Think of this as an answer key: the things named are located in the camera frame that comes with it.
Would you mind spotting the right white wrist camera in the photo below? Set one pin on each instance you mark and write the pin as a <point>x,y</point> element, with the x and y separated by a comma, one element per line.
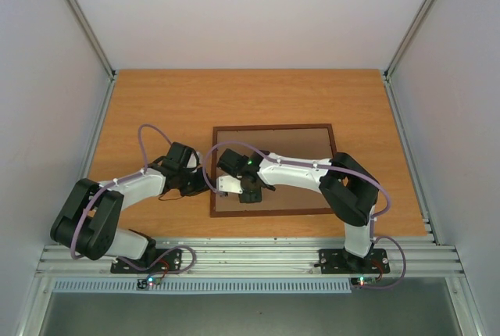
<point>229,185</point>

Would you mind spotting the small circuit board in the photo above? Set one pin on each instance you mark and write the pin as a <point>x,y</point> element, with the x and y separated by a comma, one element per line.
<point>364,281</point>
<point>148,283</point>

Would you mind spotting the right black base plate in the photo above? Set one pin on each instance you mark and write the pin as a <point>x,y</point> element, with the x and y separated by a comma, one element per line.
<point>339,261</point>

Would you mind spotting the left small circuit board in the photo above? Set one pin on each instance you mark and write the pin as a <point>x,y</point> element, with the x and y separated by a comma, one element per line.
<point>148,283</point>

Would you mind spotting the right small circuit board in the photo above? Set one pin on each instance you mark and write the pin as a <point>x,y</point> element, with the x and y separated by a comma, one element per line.
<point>364,281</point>

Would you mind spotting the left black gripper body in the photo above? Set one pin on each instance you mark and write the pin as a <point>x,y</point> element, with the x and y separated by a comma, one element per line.
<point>191,186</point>

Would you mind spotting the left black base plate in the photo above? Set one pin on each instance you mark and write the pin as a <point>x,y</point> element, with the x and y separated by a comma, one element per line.
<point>153,261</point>

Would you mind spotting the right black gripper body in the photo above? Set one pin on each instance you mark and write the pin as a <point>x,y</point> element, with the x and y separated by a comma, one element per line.
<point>250,194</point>

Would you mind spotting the aluminium rail front beam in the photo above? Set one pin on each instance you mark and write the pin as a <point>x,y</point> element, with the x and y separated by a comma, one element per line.
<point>268,257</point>

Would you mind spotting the grey slotted cable duct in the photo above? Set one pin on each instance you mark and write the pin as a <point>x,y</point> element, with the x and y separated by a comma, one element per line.
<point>204,286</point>

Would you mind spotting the right aluminium corner post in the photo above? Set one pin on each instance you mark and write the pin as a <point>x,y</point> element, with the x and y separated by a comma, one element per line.
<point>416,23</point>

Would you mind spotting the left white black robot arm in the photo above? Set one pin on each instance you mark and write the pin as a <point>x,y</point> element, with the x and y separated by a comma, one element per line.
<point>87,223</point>

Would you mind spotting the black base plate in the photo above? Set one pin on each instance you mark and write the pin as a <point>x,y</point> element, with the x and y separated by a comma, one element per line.
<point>153,261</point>
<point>339,261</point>

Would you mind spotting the left aluminium corner post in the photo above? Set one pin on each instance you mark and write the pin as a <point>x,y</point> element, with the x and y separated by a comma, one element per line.
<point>89,33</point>

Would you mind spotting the aluminium corner post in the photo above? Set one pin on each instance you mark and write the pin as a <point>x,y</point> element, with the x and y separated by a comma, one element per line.
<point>416,23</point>
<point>89,33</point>

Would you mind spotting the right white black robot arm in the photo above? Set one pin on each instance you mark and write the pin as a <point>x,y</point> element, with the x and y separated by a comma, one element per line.
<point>349,190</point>

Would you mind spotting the brown wooden picture frame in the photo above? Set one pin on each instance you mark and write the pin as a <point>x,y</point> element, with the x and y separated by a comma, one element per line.
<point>304,141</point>

